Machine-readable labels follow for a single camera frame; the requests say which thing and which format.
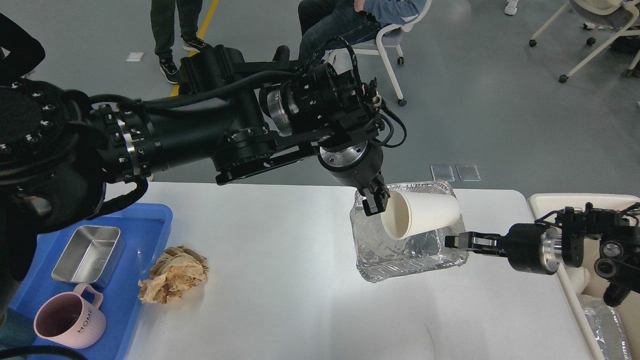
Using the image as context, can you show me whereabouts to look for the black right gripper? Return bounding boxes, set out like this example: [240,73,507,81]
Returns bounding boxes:
[445,223,561,275]

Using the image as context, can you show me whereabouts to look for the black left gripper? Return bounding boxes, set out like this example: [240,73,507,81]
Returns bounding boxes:
[318,141,390,217]

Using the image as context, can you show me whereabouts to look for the white paper cup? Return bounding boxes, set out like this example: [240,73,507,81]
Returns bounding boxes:
[381,190,461,240]

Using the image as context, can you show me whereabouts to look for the aluminium foil tray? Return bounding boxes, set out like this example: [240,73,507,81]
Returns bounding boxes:
[350,193,469,283]

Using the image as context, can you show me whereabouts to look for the brown paper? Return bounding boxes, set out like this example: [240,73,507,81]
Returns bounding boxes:
[137,245,210,305]

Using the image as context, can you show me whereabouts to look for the steel rectangular container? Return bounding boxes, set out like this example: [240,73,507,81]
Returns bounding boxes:
[51,225,125,289]

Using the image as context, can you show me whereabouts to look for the pink mug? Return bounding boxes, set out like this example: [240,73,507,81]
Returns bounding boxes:
[33,284,106,349]

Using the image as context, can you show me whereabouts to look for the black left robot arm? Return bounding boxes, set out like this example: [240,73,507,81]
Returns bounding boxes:
[1,38,402,286]

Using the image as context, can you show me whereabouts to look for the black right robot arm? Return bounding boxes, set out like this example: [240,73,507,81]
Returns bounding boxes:
[445,202,640,307]

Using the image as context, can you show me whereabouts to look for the beige plastic bin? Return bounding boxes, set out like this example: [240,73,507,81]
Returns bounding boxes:
[527,193,640,360]

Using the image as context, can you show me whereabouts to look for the white office chair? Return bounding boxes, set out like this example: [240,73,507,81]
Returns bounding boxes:
[340,0,432,107]

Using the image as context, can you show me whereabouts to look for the person with white sneakers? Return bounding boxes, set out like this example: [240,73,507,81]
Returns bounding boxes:
[503,0,519,16]

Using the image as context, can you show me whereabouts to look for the blue plastic tray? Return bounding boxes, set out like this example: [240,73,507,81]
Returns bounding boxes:
[9,203,173,360]

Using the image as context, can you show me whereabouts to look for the person in dark trousers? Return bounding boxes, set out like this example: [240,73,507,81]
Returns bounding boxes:
[150,0,212,85]

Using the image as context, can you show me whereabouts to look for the person in beige trousers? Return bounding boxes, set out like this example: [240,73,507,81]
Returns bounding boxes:
[0,13,46,85]

